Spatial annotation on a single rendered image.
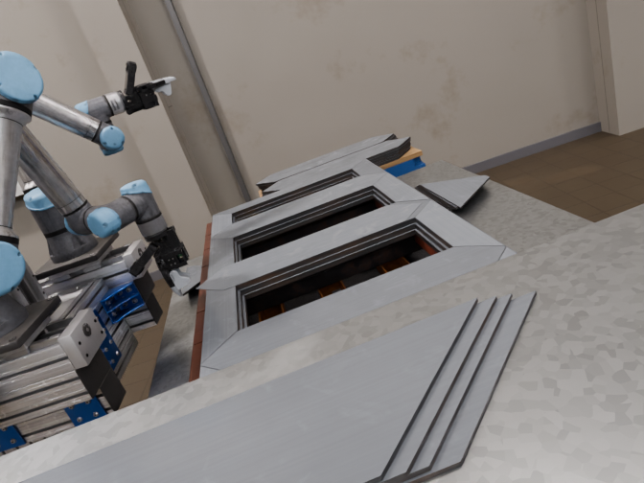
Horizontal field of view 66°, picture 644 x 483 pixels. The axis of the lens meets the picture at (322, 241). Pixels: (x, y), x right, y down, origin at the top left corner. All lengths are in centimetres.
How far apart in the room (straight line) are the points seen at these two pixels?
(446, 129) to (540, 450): 388
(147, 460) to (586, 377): 46
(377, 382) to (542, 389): 16
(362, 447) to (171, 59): 379
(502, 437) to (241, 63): 372
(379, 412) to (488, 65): 394
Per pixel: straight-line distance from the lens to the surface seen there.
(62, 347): 132
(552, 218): 157
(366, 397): 54
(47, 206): 177
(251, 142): 409
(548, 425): 51
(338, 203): 188
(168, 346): 174
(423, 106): 419
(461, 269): 115
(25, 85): 132
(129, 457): 64
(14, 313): 139
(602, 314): 64
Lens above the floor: 142
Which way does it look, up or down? 21 degrees down
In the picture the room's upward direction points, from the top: 20 degrees counter-clockwise
